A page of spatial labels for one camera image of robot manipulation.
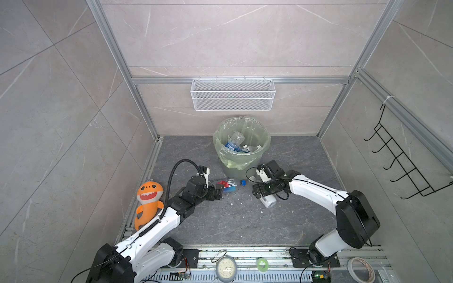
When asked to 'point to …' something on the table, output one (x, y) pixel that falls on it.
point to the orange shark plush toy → (149, 194)
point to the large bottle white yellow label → (268, 201)
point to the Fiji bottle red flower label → (229, 185)
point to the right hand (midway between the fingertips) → (263, 189)
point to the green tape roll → (266, 267)
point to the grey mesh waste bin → (245, 174)
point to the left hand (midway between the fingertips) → (217, 183)
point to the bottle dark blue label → (236, 140)
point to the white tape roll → (360, 270)
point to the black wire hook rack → (410, 172)
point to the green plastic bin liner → (255, 134)
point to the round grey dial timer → (226, 269)
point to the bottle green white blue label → (250, 148)
